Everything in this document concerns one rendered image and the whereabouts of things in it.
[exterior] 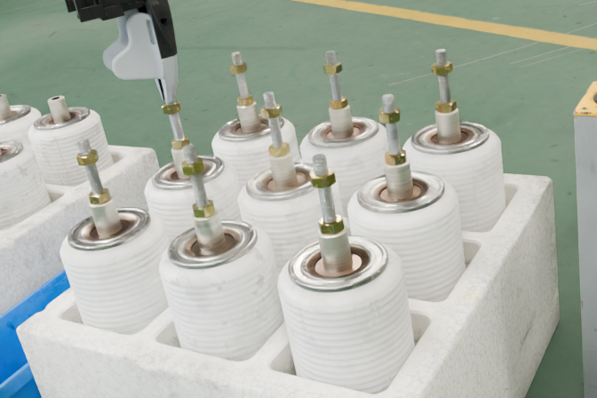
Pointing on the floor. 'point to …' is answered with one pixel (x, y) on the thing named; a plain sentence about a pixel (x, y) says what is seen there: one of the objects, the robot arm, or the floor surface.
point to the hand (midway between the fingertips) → (171, 85)
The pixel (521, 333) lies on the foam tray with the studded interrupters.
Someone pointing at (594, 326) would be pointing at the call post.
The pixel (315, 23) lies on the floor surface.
